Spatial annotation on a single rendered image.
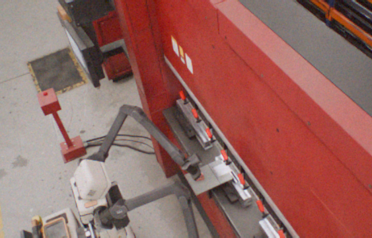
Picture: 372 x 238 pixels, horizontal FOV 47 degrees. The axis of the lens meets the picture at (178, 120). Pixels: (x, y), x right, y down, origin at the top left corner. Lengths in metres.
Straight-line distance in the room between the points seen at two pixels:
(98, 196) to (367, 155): 1.66
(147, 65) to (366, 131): 2.05
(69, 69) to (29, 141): 1.19
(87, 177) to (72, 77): 3.10
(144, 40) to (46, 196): 2.01
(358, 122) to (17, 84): 4.86
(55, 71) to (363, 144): 4.76
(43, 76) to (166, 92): 2.62
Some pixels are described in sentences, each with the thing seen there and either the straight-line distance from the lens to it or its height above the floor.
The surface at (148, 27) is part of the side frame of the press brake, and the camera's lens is 2.97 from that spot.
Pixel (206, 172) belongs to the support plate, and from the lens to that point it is 2.85.
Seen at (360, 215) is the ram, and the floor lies 1.99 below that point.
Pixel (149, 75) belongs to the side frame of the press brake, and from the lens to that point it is 3.19.
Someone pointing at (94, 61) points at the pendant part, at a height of 1.45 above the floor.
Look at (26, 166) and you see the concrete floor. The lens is 4.70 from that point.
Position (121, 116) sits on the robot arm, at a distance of 2.62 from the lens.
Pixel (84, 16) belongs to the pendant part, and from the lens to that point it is 2.96.
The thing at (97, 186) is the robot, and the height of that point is 1.34.
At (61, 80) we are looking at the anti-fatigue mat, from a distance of 5.51.
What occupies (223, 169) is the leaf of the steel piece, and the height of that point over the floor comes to 1.00.
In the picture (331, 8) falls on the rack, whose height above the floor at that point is 1.07.
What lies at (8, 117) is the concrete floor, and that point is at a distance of 5.35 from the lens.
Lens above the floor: 3.29
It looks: 46 degrees down
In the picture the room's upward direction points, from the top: 11 degrees counter-clockwise
